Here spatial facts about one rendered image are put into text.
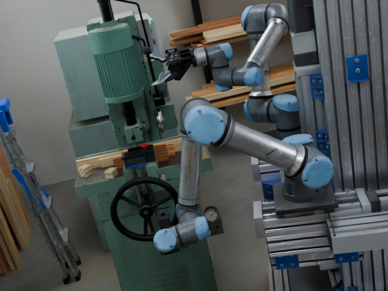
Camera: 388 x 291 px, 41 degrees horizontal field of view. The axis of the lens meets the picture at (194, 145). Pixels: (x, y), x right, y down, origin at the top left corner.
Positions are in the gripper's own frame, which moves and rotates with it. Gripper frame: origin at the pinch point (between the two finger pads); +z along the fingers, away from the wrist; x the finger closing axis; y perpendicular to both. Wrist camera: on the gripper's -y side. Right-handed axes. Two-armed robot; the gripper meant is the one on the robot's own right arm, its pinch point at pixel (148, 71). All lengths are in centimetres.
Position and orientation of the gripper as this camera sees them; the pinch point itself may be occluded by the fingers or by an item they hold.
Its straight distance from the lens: 215.8
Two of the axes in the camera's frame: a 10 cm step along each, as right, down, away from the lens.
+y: -0.6, -4.4, -9.0
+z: -9.8, 2.1, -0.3
